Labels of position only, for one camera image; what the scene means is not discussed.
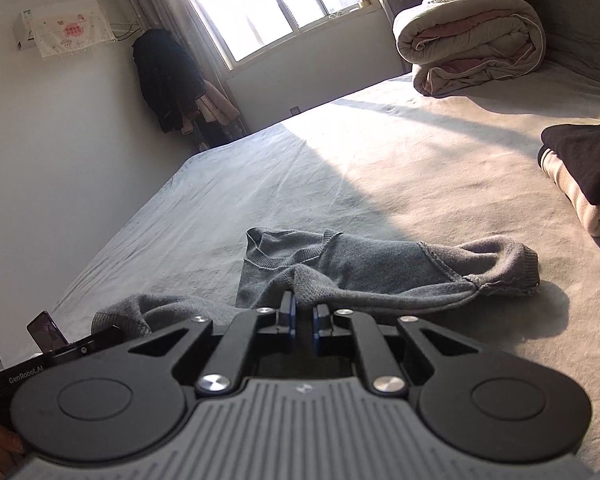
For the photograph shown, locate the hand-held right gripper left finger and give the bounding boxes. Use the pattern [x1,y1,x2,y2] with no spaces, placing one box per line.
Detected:
[125,292,297,401]

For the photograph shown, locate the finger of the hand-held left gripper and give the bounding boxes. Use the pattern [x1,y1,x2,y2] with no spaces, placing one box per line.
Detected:
[50,326,127,363]

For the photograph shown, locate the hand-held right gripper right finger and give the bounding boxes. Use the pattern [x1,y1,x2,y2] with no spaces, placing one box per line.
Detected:
[312,304,482,397]

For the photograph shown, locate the grey knit sweater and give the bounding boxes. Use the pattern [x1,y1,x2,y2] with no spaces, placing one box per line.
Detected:
[91,227,541,341]

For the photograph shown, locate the person's left hand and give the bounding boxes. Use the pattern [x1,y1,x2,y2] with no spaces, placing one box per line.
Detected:
[0,422,26,480]

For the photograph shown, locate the dark hanging coat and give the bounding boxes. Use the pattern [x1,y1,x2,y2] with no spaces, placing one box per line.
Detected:
[132,29,206,133]

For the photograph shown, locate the folded cream garment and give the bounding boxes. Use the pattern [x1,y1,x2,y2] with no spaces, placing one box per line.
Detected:
[537,146,600,238]

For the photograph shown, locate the window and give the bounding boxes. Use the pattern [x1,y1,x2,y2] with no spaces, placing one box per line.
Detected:
[172,0,383,78]

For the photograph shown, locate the folded dark garment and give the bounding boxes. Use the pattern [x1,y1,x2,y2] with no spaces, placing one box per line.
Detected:
[540,116,600,206]

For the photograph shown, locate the air conditioner with cloth cover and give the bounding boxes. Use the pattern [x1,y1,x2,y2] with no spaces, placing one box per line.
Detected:
[12,0,116,61]

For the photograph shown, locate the folded beige quilt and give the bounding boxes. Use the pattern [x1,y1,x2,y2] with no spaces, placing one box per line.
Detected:
[392,0,548,99]

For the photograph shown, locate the quilted beige headboard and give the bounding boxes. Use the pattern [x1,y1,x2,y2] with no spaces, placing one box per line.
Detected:
[530,0,600,91]

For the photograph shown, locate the air conditioner cables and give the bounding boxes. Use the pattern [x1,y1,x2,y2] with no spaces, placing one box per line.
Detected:
[107,19,142,45]

